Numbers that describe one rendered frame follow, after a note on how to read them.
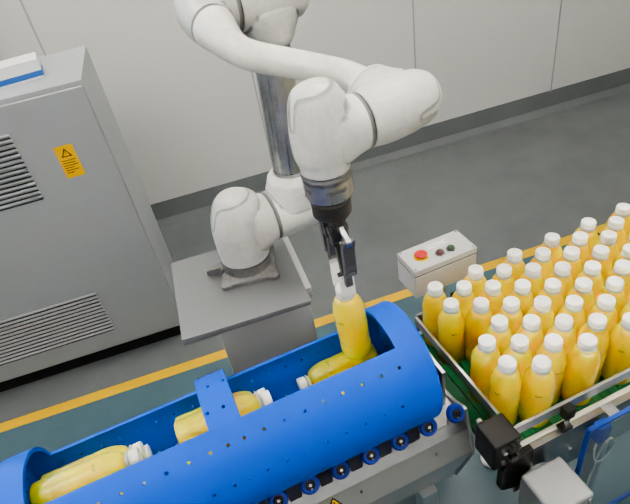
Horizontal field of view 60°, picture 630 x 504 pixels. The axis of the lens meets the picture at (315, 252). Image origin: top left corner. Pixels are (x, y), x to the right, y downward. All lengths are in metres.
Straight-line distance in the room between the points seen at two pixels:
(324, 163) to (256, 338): 0.94
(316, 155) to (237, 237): 0.73
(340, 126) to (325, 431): 0.59
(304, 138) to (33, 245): 1.99
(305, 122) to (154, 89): 2.88
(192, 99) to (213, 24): 2.53
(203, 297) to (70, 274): 1.22
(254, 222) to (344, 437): 0.70
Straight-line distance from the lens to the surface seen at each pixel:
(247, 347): 1.77
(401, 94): 0.96
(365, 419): 1.15
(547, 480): 1.43
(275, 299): 1.61
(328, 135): 0.89
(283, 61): 1.12
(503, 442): 1.30
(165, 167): 3.93
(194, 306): 1.67
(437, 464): 1.43
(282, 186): 1.60
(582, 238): 1.65
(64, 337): 3.06
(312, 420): 1.12
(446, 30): 4.19
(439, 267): 1.55
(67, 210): 2.62
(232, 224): 1.57
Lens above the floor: 2.09
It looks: 38 degrees down
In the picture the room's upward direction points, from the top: 11 degrees counter-clockwise
